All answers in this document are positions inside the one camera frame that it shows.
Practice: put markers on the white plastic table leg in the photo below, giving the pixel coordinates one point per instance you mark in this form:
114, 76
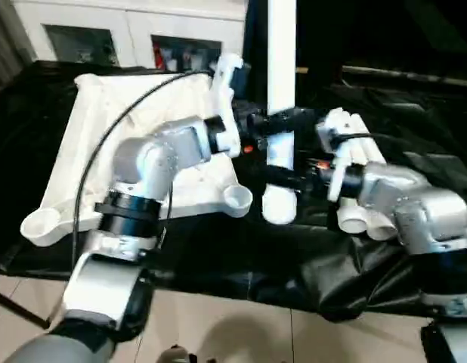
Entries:
352, 223
371, 151
282, 56
381, 228

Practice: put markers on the white plastic table top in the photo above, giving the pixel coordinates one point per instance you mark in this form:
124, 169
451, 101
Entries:
105, 132

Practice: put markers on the small tan tape piece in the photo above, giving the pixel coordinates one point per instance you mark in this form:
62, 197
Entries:
301, 70

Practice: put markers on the red bottle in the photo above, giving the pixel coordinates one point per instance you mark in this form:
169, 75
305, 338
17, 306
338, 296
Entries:
156, 53

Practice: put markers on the long dark metal rod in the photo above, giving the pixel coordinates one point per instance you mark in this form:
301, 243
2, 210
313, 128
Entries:
407, 76

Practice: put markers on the white cabinet with glass doors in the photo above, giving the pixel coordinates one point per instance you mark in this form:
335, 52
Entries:
143, 19

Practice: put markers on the grey robot body part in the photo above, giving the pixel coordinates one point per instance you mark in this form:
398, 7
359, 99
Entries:
178, 355

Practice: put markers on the black plastic mat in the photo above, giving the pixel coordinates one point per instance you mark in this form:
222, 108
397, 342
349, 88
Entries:
29, 151

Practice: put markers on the black stand leg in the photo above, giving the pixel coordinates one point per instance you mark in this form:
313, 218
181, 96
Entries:
18, 308

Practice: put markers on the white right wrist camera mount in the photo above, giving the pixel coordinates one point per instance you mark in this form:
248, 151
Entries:
329, 138

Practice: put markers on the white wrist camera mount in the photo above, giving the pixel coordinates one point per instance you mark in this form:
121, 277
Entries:
329, 138
224, 98

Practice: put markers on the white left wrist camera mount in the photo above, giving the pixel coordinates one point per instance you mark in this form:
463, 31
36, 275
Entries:
224, 98

